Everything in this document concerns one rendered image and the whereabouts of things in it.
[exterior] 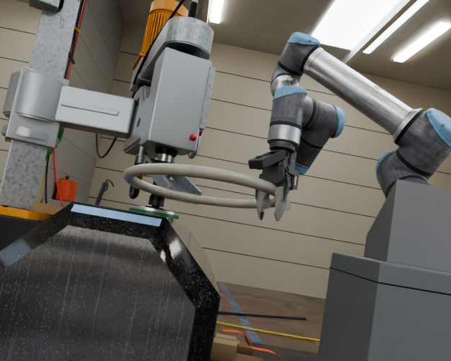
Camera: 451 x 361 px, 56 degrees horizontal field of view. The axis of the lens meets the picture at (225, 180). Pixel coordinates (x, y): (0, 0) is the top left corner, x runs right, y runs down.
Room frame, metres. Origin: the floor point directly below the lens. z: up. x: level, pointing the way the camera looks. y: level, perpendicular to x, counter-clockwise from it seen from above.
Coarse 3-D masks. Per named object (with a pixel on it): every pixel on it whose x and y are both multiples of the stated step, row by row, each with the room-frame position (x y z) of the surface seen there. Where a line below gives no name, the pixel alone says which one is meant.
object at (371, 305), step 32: (352, 256) 1.41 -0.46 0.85; (352, 288) 1.37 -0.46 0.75; (384, 288) 1.21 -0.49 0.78; (416, 288) 1.22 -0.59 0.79; (448, 288) 1.23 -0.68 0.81; (352, 320) 1.34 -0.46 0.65; (384, 320) 1.21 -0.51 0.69; (416, 320) 1.22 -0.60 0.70; (448, 320) 1.23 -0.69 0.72; (320, 352) 1.58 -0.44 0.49; (352, 352) 1.31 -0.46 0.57; (384, 352) 1.21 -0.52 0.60; (416, 352) 1.22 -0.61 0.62; (448, 352) 1.23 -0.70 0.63
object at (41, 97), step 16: (16, 80) 2.31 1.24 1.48; (32, 80) 2.29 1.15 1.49; (48, 80) 2.32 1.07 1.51; (32, 96) 2.30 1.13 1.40; (48, 96) 2.33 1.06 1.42; (64, 96) 2.38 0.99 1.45; (80, 96) 2.39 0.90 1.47; (96, 96) 2.39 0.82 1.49; (112, 96) 2.40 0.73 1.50; (32, 112) 2.30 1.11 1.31; (48, 112) 2.34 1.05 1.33; (64, 112) 2.38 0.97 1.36; (80, 112) 2.39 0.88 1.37; (96, 112) 2.39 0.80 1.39; (112, 112) 2.39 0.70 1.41; (128, 112) 2.40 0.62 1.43; (80, 128) 2.48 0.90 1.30; (96, 128) 2.41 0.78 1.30; (112, 128) 2.40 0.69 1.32; (128, 128) 2.41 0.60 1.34
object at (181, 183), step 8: (136, 160) 2.04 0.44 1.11; (144, 160) 2.01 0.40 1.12; (152, 160) 2.05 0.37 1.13; (152, 176) 1.75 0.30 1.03; (160, 176) 1.60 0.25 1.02; (176, 176) 1.83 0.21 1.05; (184, 176) 1.71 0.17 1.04; (160, 184) 1.58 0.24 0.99; (168, 184) 1.46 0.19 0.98; (176, 184) 1.74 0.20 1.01; (184, 184) 1.69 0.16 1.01; (192, 184) 1.59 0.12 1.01; (184, 192) 1.62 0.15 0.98; (192, 192) 1.57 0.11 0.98; (200, 192) 1.49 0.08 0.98; (176, 200) 1.47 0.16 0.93
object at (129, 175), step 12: (132, 168) 1.13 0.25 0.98; (144, 168) 1.09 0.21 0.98; (156, 168) 1.06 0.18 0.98; (168, 168) 1.05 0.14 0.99; (180, 168) 1.04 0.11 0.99; (192, 168) 1.03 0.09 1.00; (204, 168) 1.03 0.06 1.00; (216, 168) 1.04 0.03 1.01; (132, 180) 1.26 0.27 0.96; (228, 180) 1.04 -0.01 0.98; (240, 180) 1.05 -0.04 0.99; (252, 180) 1.06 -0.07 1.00; (264, 180) 1.09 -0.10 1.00; (156, 192) 1.41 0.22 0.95; (168, 192) 1.44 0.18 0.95; (180, 192) 1.47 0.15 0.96; (204, 204) 1.50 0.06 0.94; (216, 204) 1.49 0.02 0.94; (228, 204) 1.47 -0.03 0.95; (240, 204) 1.45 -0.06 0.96; (252, 204) 1.42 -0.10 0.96
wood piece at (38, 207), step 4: (36, 204) 2.34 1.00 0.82; (40, 204) 2.35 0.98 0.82; (44, 204) 2.35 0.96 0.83; (48, 204) 2.35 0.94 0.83; (36, 208) 2.35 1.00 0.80; (40, 208) 2.35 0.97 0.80; (44, 208) 2.35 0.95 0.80; (48, 208) 2.35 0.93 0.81; (52, 208) 2.35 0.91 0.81; (56, 208) 2.36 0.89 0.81; (60, 208) 2.36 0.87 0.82; (40, 212) 2.35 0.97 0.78; (44, 212) 2.35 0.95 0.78; (48, 212) 2.35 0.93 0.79; (52, 212) 2.35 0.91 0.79; (56, 212) 2.36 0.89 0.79
